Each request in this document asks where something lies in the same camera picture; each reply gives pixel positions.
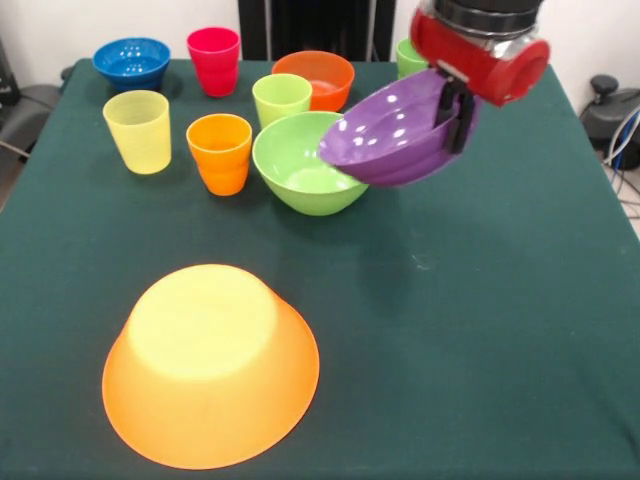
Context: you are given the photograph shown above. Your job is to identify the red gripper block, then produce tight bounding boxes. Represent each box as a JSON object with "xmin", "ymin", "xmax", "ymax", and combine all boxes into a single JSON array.
[{"xmin": 409, "ymin": 5, "xmax": 551, "ymax": 154}]

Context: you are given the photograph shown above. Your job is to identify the large orange bowl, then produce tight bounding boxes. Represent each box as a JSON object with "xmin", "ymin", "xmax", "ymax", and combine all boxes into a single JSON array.
[{"xmin": 101, "ymin": 263, "xmax": 321, "ymax": 471}]

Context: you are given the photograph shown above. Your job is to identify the blue bowl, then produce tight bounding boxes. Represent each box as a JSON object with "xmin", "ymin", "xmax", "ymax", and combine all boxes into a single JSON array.
[{"xmin": 92, "ymin": 36, "xmax": 172, "ymax": 93}]

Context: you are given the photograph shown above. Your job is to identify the green cup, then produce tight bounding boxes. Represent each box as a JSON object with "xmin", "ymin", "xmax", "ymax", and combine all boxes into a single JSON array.
[{"xmin": 396, "ymin": 38, "xmax": 430, "ymax": 80}]

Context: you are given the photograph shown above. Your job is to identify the orange cup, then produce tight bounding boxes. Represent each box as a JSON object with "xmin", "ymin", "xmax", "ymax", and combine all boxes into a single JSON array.
[{"xmin": 185, "ymin": 113, "xmax": 253, "ymax": 197}]

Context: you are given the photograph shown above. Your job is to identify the tangled floor cables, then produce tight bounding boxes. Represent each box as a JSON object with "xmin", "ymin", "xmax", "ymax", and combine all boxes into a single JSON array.
[{"xmin": 602, "ymin": 107, "xmax": 640, "ymax": 219}]

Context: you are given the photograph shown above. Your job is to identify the black equipment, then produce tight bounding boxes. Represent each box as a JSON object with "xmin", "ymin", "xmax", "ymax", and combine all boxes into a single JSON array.
[{"xmin": 0, "ymin": 38, "xmax": 21, "ymax": 106}]

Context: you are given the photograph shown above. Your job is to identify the purple bowl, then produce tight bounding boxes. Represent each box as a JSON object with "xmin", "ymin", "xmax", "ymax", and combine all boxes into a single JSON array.
[{"xmin": 318, "ymin": 68, "xmax": 484, "ymax": 189}]

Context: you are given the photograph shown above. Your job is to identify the red-orange bowl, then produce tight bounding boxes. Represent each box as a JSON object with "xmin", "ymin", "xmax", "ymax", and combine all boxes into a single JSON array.
[{"xmin": 271, "ymin": 50, "xmax": 356, "ymax": 114}]

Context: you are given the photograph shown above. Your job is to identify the dark green tablecloth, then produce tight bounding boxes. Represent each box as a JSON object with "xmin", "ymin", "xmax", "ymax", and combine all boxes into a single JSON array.
[{"xmin": 0, "ymin": 57, "xmax": 640, "ymax": 480}]

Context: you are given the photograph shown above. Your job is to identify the yellow cup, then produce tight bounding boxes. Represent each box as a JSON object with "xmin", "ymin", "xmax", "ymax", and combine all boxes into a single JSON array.
[{"xmin": 102, "ymin": 89, "xmax": 173, "ymax": 176}]

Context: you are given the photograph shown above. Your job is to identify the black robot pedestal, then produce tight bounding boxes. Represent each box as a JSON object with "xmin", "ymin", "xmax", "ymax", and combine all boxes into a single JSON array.
[{"xmin": 238, "ymin": 0, "xmax": 396, "ymax": 62}]

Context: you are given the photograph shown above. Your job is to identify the green bowl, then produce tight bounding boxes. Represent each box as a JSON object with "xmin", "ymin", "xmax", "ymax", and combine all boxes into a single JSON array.
[{"xmin": 251, "ymin": 111, "xmax": 371, "ymax": 217}]

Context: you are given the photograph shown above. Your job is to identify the lime cup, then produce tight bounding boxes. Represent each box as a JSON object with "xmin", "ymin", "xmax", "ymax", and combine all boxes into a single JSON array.
[{"xmin": 251, "ymin": 73, "xmax": 314, "ymax": 134}]

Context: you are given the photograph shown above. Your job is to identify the pink cup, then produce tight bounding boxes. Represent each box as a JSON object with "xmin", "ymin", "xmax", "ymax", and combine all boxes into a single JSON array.
[{"xmin": 186, "ymin": 26, "xmax": 242, "ymax": 98}]

